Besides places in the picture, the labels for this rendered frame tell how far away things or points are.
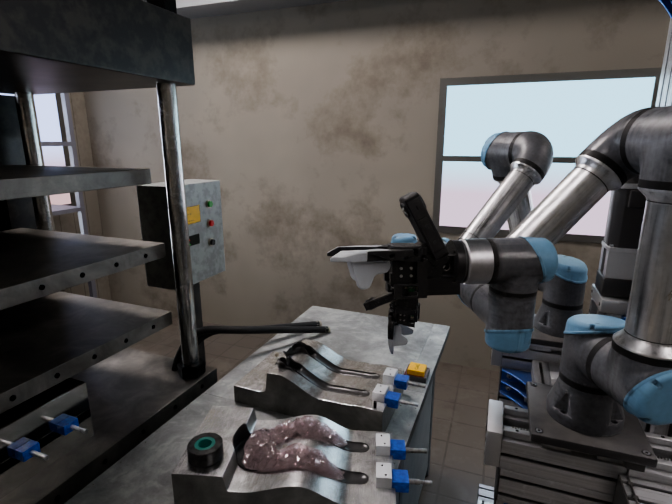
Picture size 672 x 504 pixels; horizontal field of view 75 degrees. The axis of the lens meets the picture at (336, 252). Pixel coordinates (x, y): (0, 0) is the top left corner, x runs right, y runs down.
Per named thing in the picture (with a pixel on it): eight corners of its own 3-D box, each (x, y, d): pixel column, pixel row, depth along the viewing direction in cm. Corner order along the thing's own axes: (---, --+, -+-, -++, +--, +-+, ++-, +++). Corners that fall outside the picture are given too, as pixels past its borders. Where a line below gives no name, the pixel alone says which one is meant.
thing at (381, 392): (419, 408, 129) (420, 392, 127) (416, 418, 124) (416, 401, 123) (376, 399, 133) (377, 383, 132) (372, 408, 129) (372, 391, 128)
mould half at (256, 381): (403, 392, 148) (404, 356, 145) (381, 439, 125) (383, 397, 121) (274, 365, 166) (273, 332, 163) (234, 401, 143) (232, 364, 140)
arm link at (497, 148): (538, 299, 144) (507, 139, 124) (505, 285, 157) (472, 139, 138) (565, 282, 147) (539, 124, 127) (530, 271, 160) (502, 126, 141)
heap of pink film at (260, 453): (348, 436, 117) (348, 411, 115) (344, 487, 100) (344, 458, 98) (253, 431, 119) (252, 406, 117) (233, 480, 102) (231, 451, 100)
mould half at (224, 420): (391, 449, 121) (392, 414, 118) (395, 529, 96) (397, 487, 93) (215, 439, 125) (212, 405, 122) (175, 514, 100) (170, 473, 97)
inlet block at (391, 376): (426, 390, 138) (427, 374, 137) (423, 398, 134) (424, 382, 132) (386, 381, 143) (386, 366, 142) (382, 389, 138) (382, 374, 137)
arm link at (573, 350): (597, 359, 101) (606, 304, 97) (641, 392, 88) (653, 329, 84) (547, 362, 100) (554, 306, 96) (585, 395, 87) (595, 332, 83)
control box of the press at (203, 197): (244, 475, 219) (226, 180, 183) (205, 522, 192) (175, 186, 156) (208, 463, 227) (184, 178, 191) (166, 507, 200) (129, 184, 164)
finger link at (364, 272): (337, 293, 64) (394, 288, 67) (337, 253, 63) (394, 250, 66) (330, 289, 66) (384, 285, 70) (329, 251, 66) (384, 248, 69)
